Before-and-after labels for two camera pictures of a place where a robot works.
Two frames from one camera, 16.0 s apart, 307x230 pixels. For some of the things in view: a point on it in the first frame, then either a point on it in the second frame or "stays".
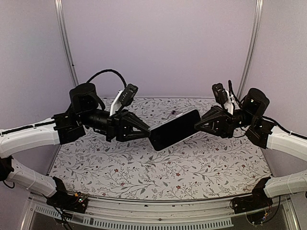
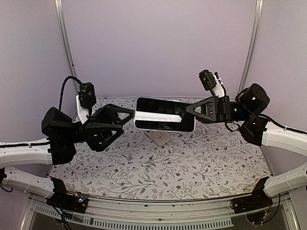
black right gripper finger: x=206 y=126 to x=213 y=116
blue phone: x=175 y=130 to x=162 y=114
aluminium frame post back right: x=259 y=12 stays
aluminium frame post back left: x=61 y=19 stays
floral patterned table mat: x=204 y=166 stays
